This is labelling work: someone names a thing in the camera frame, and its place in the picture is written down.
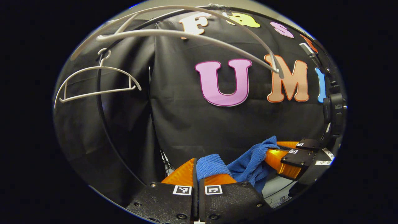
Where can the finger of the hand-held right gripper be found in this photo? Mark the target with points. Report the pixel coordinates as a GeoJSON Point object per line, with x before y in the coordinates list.
{"type": "Point", "coordinates": [297, 158]}
{"type": "Point", "coordinates": [311, 145]}

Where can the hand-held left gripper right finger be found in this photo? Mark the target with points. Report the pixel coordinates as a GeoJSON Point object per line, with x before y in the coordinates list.
{"type": "Point", "coordinates": [230, 202]}

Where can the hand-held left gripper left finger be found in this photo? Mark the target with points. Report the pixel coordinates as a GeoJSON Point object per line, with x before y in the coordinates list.
{"type": "Point", "coordinates": [168, 202]}

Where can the white hanger with taped hook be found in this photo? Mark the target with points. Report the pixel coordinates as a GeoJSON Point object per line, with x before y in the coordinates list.
{"type": "Point", "coordinates": [155, 31]}

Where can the black metal clothes rack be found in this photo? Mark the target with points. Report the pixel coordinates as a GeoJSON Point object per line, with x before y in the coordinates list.
{"type": "Point", "coordinates": [99, 96]}

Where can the white plain hanger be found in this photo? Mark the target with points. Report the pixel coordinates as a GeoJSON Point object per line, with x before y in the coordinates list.
{"type": "Point", "coordinates": [93, 67]}

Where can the black backdrop cloth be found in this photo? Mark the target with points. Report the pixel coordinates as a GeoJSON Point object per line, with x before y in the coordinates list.
{"type": "Point", "coordinates": [186, 124]}

